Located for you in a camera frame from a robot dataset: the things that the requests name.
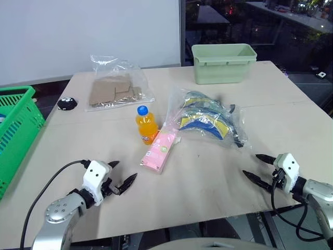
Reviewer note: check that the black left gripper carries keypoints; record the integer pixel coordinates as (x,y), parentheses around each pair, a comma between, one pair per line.
(108,188)

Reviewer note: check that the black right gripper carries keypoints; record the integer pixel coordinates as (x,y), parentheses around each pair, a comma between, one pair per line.
(279,179)

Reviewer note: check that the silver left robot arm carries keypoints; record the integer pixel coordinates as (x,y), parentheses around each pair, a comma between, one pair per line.
(59,211)

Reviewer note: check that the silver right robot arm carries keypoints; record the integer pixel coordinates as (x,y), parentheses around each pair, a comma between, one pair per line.
(318,194)

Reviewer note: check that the clear bag blue yellow items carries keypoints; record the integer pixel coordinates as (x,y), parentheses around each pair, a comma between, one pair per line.
(205,122)

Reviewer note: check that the green plastic shopping basket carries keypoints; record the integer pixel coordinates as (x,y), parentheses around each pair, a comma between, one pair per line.
(15,130)

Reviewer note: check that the pink carton box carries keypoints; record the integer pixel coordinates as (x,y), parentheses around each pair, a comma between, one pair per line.
(157,151)

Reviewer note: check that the orange soda bottle blue cap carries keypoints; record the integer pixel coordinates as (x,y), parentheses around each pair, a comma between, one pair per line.
(146,125)

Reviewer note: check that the clear bag of cardboard pieces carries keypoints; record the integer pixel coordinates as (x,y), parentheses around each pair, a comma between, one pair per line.
(109,91)

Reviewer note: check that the black round white-dotted object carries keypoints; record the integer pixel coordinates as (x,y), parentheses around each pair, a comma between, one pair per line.
(67,103)

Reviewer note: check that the grey rounded robot body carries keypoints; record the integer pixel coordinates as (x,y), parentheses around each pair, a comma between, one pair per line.
(203,244)

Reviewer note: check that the light green plastic bin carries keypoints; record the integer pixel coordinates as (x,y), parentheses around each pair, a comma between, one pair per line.
(221,70)

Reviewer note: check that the small white black device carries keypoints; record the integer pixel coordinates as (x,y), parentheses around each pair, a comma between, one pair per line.
(321,75)

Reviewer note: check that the white board panel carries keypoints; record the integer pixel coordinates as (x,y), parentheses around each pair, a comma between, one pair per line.
(91,34)

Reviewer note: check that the dark background table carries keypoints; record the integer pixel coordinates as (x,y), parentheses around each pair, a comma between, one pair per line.
(291,15)

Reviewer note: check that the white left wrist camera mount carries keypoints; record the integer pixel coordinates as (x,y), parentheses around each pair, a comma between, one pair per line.
(95,174)

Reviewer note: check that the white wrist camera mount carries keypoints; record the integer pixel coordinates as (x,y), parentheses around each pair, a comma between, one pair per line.
(289,169)
(95,174)

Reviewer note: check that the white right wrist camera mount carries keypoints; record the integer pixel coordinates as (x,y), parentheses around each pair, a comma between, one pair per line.
(289,169)

